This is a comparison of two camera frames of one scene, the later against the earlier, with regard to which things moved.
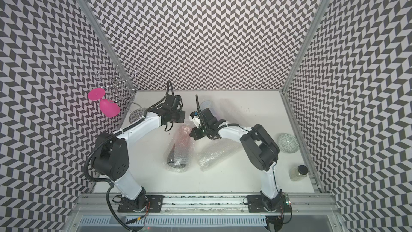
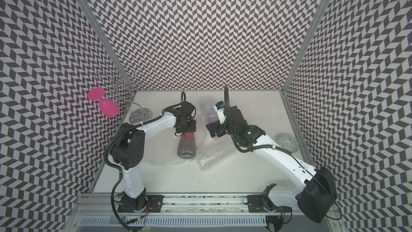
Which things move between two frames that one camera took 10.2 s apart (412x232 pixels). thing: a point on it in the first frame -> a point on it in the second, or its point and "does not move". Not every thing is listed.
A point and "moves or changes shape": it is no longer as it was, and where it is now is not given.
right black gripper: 196,136 -> 218,127
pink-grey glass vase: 177,158 moves or changes shape
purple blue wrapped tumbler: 211,106 does not move
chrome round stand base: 118,85 does not move
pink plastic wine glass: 109,108 does not move
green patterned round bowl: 288,143 does not move
